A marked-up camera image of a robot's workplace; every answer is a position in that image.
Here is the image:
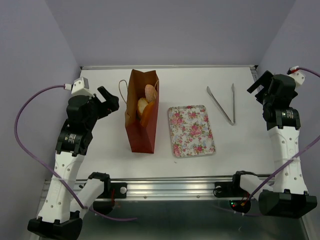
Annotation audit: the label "aluminium rail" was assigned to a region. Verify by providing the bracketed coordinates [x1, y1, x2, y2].
[42, 174, 305, 203]

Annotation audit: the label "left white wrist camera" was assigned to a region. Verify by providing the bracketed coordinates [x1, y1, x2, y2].
[64, 77, 94, 97]

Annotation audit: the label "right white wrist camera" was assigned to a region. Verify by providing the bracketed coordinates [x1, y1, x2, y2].
[286, 65, 306, 88]

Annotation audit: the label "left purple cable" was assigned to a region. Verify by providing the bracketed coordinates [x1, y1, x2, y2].
[14, 84, 138, 222]

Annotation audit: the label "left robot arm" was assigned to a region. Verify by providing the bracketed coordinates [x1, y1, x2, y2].
[27, 86, 119, 240]

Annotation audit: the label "floral tray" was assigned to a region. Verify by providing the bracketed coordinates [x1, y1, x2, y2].
[168, 105, 216, 158]

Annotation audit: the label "orange oval bread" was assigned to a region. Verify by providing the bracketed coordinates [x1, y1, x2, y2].
[140, 102, 155, 128]

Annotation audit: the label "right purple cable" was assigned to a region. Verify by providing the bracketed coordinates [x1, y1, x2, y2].
[212, 67, 320, 217]

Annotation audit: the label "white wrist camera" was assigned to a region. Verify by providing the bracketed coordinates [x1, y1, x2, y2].
[64, 77, 94, 97]
[286, 65, 306, 88]

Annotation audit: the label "metal tongs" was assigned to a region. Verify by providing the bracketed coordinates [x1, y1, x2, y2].
[205, 83, 236, 126]

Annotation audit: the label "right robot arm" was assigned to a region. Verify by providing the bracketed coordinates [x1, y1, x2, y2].
[229, 66, 319, 219]

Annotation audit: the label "red brown paper bag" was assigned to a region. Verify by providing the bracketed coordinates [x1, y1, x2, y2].
[123, 69, 160, 154]

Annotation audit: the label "pink sugared donut bread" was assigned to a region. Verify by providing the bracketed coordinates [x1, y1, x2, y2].
[144, 84, 158, 103]

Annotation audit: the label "purple cable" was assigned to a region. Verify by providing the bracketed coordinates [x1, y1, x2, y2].
[14, 84, 138, 222]
[212, 67, 320, 217]

